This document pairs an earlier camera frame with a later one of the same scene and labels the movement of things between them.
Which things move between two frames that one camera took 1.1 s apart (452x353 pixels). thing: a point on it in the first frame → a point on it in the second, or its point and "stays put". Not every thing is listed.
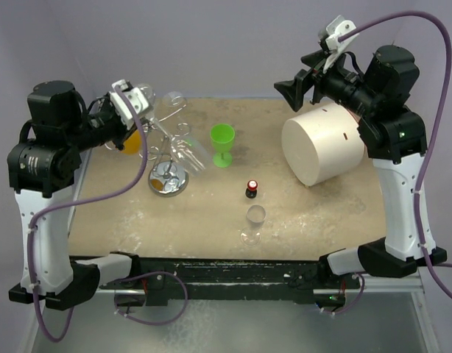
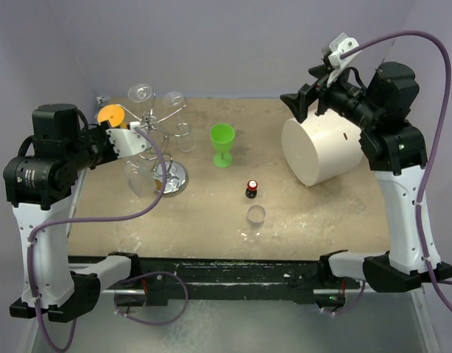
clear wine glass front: x=251 y=235 stays put
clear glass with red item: x=190 y=154 → x=141 y=179
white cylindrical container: x=322 y=144 stays put
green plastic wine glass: x=222 y=138 stays put
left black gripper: x=124 y=133 → x=101 y=131
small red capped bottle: x=251 y=191 stays put
